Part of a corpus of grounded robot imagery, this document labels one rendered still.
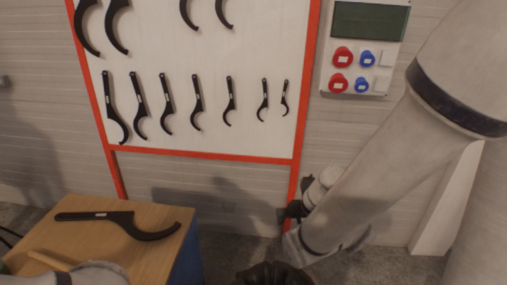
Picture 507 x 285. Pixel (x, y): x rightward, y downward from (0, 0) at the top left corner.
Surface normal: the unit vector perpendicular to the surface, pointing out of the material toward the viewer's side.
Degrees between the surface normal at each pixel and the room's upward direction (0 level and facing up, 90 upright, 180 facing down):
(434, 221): 90
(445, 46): 80
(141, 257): 0
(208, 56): 90
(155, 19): 90
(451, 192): 90
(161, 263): 0
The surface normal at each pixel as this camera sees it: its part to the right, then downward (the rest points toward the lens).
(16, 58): -0.10, 0.46
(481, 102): -0.58, 0.52
